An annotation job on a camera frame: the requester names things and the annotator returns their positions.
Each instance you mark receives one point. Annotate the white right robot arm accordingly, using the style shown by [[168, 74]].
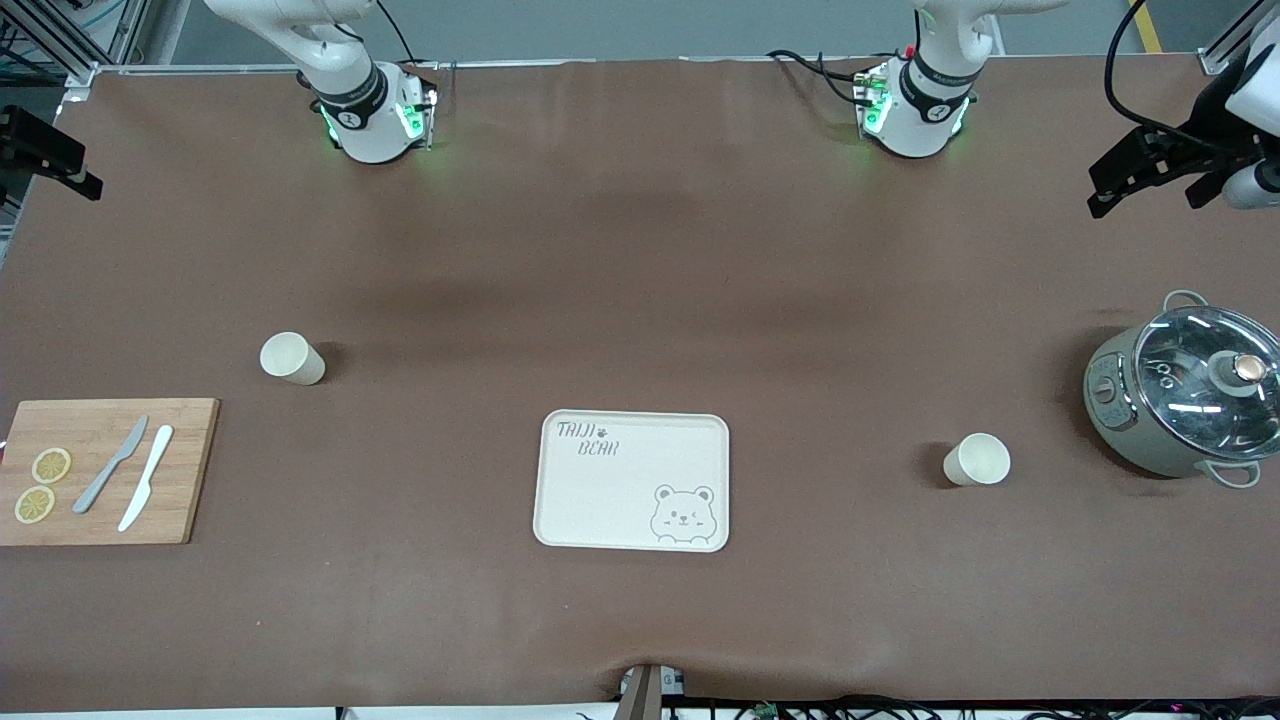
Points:
[[360, 110]]

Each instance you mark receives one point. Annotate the grey plastic knife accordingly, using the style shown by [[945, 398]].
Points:
[[110, 465]]

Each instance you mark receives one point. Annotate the brown table mat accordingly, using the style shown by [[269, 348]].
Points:
[[700, 250]]

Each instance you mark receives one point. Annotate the yellow lemon slice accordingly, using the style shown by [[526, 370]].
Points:
[[35, 504], [51, 465]]

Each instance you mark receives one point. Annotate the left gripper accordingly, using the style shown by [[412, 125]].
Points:
[[1210, 133]]

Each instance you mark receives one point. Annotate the cream paper cup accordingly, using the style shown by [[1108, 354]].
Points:
[[985, 460], [300, 365]]

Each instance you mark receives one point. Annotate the cream tray with bear print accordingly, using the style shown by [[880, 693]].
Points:
[[620, 500]]

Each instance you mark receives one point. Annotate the metal table edge bracket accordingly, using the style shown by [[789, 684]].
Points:
[[640, 695]]

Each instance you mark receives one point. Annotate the aluminium frame post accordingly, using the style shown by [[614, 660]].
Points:
[[80, 75], [1215, 62]]

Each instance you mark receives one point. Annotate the wooden cutting board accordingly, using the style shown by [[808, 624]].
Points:
[[190, 480]]

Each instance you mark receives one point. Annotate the grey-green electric cooking pot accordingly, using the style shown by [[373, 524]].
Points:
[[1115, 430]]

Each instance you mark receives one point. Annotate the white plastic knife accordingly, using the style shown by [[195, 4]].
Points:
[[150, 470]]

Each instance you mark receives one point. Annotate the glass pot lid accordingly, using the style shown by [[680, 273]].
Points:
[[1190, 400]]

